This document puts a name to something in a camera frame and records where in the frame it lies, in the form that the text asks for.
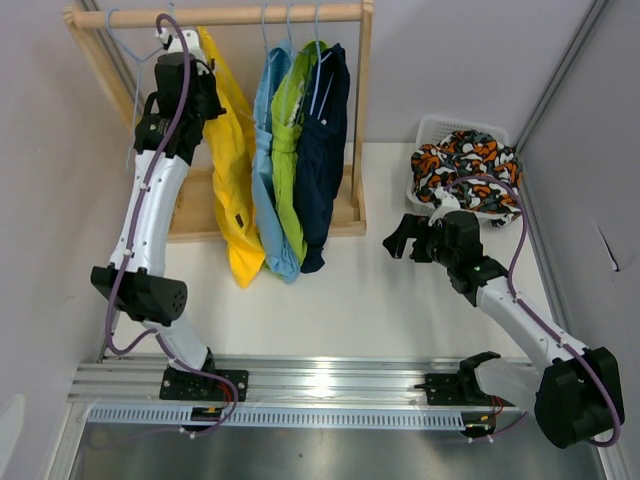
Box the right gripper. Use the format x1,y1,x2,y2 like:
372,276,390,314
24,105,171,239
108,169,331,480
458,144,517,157
383,214,457,269

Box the yellow shorts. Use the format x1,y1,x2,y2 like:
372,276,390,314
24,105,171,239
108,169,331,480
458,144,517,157
197,26,266,288

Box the blue hanger of yellow shorts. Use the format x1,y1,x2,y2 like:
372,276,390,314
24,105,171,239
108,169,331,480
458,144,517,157
105,7,163,173

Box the orange camouflage shorts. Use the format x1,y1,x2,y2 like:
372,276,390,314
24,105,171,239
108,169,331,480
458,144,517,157
408,130,523,228

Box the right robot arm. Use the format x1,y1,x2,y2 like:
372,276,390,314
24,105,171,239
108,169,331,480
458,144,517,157
382,211,625,449

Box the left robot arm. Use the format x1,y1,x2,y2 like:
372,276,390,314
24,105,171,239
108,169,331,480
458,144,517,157
91,53,225,400

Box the blue hanger of light-blue shorts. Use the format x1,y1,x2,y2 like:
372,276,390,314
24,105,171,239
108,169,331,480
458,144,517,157
258,3,272,131

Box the lime green shorts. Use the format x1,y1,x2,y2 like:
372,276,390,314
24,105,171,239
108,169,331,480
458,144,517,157
271,40,328,264

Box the navy blue shorts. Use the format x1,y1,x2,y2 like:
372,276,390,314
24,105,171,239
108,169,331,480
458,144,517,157
294,43,351,274

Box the light blue shorts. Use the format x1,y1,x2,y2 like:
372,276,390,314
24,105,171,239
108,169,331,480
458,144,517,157
251,40,300,284

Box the white plastic basket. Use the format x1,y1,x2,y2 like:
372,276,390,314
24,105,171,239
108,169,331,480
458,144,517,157
406,114,510,215

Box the wooden clothes rack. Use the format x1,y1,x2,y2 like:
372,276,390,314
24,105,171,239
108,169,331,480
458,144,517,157
62,1,374,243

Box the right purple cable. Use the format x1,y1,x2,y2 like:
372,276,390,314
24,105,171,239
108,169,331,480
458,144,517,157
442,173,626,447

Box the purple cable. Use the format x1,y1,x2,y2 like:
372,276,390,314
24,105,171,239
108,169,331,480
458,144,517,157
442,173,626,447
105,13,191,357

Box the aluminium mounting rail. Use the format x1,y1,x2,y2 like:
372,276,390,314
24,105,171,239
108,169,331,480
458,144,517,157
66,355,460,410

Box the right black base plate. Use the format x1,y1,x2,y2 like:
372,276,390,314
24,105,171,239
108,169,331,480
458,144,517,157
413,351,501,407

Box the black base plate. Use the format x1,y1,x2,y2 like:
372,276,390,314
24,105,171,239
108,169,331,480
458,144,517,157
159,367,249,402
413,351,501,407

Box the white slotted cable duct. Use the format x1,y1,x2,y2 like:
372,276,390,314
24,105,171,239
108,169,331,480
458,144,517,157
88,404,465,431

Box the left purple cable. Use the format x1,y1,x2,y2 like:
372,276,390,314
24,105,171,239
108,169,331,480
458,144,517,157
105,13,191,357

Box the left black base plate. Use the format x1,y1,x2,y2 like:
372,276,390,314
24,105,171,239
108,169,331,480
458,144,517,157
159,367,249,402

